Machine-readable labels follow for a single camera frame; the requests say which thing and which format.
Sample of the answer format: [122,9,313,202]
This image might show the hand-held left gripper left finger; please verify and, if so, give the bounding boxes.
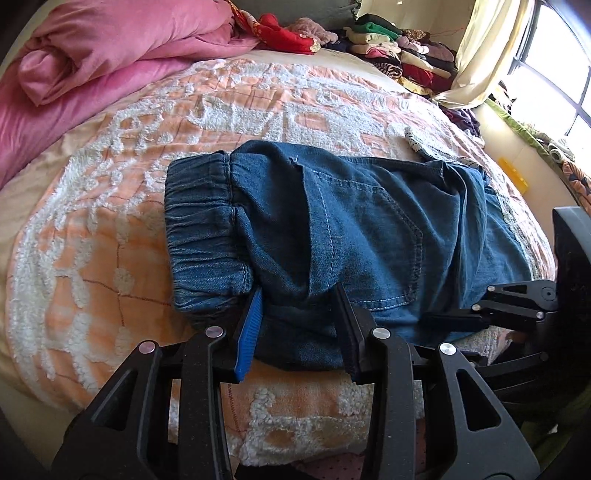
[51,284,265,480]

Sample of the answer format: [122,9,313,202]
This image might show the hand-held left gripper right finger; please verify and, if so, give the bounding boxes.
[331,281,542,480]

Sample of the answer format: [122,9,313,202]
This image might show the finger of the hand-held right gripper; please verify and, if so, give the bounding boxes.
[457,351,556,403]
[424,280,560,334]

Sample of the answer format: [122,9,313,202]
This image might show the blue denim pants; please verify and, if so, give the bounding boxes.
[165,127,537,373]

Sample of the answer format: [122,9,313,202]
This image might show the floral patterned cloth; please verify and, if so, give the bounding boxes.
[560,157,591,209]

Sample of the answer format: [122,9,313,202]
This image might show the yellow plastic object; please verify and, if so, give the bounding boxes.
[499,157,530,193]

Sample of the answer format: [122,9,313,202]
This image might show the green cloth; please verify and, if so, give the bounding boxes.
[485,97,578,163]

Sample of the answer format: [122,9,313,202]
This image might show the orange and white bedspread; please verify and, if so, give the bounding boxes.
[0,48,557,468]

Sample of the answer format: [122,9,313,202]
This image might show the purple cloth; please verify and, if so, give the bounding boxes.
[441,105,484,137]

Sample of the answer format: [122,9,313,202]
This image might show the window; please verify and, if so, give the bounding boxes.
[503,0,591,160]

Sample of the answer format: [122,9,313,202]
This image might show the cream curtain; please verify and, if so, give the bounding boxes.
[434,0,537,110]

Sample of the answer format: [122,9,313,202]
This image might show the pile of folded clothes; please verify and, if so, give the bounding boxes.
[323,13,459,99]

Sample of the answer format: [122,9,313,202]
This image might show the pink fuzzy cloth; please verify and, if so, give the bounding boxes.
[295,17,341,45]

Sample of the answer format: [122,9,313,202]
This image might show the red printed cloth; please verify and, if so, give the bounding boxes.
[231,0,325,56]

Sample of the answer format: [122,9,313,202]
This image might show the grey headboard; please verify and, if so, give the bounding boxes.
[239,0,362,17]

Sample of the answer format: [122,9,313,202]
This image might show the pink duvet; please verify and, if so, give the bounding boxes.
[0,0,262,190]

